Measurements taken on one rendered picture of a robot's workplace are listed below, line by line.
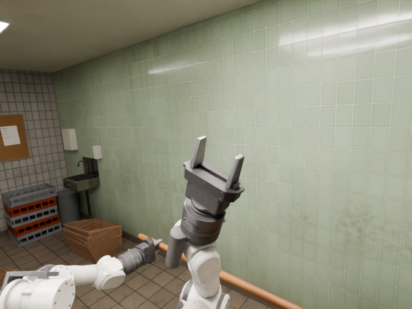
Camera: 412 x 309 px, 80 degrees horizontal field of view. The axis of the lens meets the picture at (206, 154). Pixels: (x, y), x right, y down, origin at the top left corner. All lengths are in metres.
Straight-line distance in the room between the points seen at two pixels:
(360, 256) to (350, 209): 0.34
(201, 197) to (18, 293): 0.38
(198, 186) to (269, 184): 1.70
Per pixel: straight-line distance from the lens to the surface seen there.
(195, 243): 0.53
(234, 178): 0.43
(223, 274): 1.03
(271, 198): 2.18
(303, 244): 2.23
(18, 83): 5.08
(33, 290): 0.60
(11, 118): 4.98
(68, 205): 4.78
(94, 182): 4.21
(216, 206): 0.46
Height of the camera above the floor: 1.81
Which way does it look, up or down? 10 degrees down
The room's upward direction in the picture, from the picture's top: 3 degrees counter-clockwise
